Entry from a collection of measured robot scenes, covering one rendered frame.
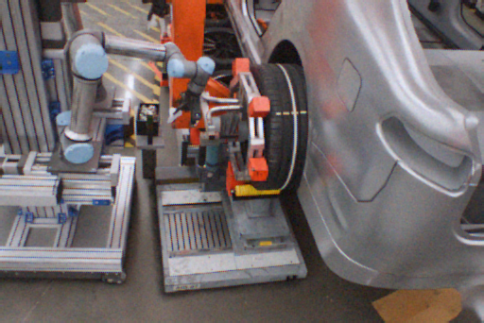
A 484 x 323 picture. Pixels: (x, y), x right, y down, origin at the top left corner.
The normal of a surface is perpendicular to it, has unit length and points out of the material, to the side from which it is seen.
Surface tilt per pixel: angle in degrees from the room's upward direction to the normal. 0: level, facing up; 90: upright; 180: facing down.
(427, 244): 90
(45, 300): 0
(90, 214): 0
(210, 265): 0
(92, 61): 83
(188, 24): 90
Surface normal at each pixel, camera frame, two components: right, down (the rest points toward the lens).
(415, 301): 0.11, -0.74
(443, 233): -0.12, 0.65
